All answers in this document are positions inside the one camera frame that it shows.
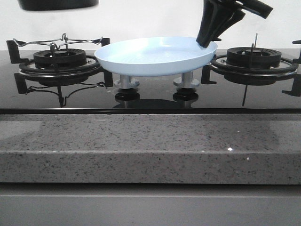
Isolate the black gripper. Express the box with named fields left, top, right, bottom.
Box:
left=196, top=0, right=273, bottom=48

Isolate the light blue plate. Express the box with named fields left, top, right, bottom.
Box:
left=95, top=37, right=218, bottom=77

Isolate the black frying pan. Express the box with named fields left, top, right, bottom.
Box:
left=18, top=0, right=99, bottom=11

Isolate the right gas burner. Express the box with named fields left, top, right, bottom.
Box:
left=226, top=47, right=282, bottom=69

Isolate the gas burner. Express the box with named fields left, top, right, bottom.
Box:
left=226, top=47, right=282, bottom=69
left=33, top=48, right=87, bottom=69

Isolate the right black pan support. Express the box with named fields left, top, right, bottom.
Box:
left=211, top=43, right=301, bottom=77

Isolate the black pan support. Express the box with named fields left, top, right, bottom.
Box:
left=211, top=43, right=301, bottom=77
left=6, top=33, right=112, bottom=81

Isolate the right silver stove knob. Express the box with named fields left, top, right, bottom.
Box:
left=173, top=71, right=200, bottom=89

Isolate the silver stove knob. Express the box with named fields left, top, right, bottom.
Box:
left=114, top=75, right=140, bottom=89
left=173, top=71, right=200, bottom=89

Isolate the black glass cooktop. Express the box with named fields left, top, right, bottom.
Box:
left=0, top=50, right=301, bottom=114

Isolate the left silver stove knob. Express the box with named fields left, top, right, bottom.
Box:
left=114, top=75, right=140, bottom=89

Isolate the left gas burner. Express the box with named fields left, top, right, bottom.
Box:
left=33, top=48, right=87, bottom=69

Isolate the left black pan support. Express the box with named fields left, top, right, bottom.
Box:
left=6, top=33, right=112, bottom=81

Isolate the wire pan support ring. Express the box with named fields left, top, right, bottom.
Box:
left=13, top=33, right=104, bottom=51

